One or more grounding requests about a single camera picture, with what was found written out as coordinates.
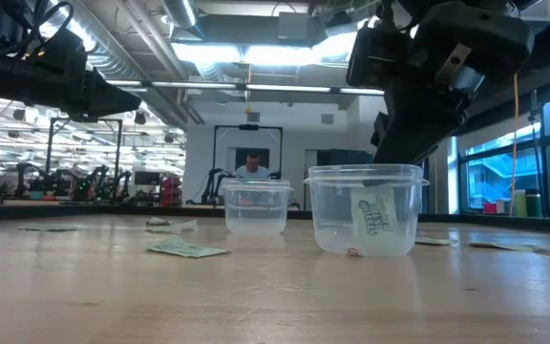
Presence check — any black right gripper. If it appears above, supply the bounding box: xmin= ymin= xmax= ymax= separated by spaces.
xmin=363 ymin=84 xmax=473 ymax=188

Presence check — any black pole stand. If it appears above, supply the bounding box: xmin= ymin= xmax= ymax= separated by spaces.
xmin=528 ymin=89 xmax=543 ymax=192

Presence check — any large clear plastic bin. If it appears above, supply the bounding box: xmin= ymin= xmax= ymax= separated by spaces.
xmin=303 ymin=163 xmax=431 ymax=258

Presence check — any small clear plastic bin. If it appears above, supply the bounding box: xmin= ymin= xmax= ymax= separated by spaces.
xmin=221 ymin=178 xmax=295 ymax=236

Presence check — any person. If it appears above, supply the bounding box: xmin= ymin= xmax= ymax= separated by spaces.
xmin=234 ymin=151 xmax=271 ymax=181

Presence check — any black table frame rail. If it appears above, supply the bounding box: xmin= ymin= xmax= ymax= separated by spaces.
xmin=0 ymin=202 xmax=550 ymax=235

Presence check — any red storage bin rack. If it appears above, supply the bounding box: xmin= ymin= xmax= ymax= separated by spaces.
xmin=159 ymin=175 xmax=183 ymax=207

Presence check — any black gantry frame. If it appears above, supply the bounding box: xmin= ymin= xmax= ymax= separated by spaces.
xmin=45 ymin=117 xmax=124 ymax=192
xmin=211 ymin=123 xmax=285 ymax=206

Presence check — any long ceiling light bar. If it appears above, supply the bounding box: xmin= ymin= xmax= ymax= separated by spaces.
xmin=105 ymin=79 xmax=386 ymax=96

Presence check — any banknote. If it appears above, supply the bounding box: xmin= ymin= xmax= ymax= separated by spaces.
xmin=144 ymin=237 xmax=232 ymax=260

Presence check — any yellow hanging cord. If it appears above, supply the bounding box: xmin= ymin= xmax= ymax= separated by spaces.
xmin=245 ymin=64 xmax=253 ymax=115

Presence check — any dark cabinet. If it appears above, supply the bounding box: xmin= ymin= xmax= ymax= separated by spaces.
xmin=316 ymin=148 xmax=375 ymax=166

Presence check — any silver spiral ceiling duct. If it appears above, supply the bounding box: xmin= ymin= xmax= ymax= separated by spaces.
xmin=162 ymin=0 xmax=201 ymax=30

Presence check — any dark monitor screen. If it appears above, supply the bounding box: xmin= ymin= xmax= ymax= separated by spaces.
xmin=134 ymin=170 xmax=161 ymax=186

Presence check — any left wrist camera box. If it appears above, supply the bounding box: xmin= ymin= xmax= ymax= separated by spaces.
xmin=31 ymin=27 xmax=89 ymax=77

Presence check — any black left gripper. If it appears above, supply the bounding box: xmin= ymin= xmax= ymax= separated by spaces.
xmin=0 ymin=56 xmax=142 ymax=118

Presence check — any grey ceiling box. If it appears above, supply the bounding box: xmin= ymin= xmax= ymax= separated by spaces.
xmin=277 ymin=11 xmax=310 ymax=42

